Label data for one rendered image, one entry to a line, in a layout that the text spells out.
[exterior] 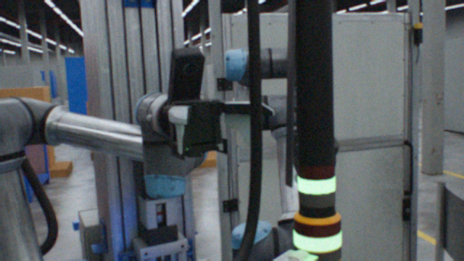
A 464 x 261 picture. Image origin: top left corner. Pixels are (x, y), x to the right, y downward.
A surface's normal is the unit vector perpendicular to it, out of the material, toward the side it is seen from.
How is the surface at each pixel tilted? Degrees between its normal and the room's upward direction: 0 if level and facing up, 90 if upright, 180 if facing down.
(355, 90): 90
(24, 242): 82
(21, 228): 82
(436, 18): 90
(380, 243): 90
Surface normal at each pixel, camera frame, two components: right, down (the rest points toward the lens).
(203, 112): 0.44, 0.09
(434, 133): 0.23, 0.11
